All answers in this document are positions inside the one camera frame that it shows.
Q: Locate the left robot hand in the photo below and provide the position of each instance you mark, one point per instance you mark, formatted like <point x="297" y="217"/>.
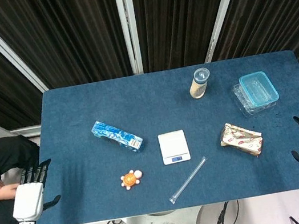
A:
<point x="28" y="200"/>

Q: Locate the white digital scale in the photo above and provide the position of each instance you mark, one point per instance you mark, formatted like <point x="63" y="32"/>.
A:
<point x="173" y="146"/>

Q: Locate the person in black clothes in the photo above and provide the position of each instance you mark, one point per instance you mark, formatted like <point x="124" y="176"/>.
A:
<point x="2" y="172"/>

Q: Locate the gold red patterned snack bag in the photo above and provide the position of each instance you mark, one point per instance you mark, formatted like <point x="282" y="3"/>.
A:
<point x="241" y="139"/>

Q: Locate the blue plastic container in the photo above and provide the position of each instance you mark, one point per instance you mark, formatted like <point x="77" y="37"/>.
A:
<point x="258" y="88"/>

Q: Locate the clear plastic tray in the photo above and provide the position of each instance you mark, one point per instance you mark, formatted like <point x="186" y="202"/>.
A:
<point x="242" y="107"/>

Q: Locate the orange toy turtle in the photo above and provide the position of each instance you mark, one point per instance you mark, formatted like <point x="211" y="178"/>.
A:
<point x="130" y="179"/>

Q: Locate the blue packaged snack pack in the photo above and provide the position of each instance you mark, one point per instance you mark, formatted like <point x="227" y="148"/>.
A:
<point x="116" y="135"/>

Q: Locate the clear glass tube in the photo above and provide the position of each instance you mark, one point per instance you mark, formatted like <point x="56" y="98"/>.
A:
<point x="189" y="180"/>

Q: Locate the clear jar with tan powder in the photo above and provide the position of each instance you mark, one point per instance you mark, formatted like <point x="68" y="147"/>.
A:
<point x="199" y="84"/>

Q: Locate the blue table cloth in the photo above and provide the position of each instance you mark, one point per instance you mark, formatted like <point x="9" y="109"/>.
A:
<point x="167" y="114"/>

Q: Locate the dark curtain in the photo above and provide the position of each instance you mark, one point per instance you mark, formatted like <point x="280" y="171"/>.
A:
<point x="65" y="31"/>

